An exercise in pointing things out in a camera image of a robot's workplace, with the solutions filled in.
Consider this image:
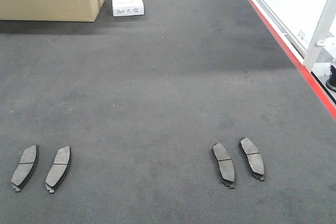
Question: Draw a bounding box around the brake pad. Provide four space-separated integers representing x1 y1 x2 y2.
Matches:
11 145 39 193
212 143 235 189
45 146 71 194
239 137 265 181

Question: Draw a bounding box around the white panel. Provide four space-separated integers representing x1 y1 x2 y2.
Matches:
235 0 336 93

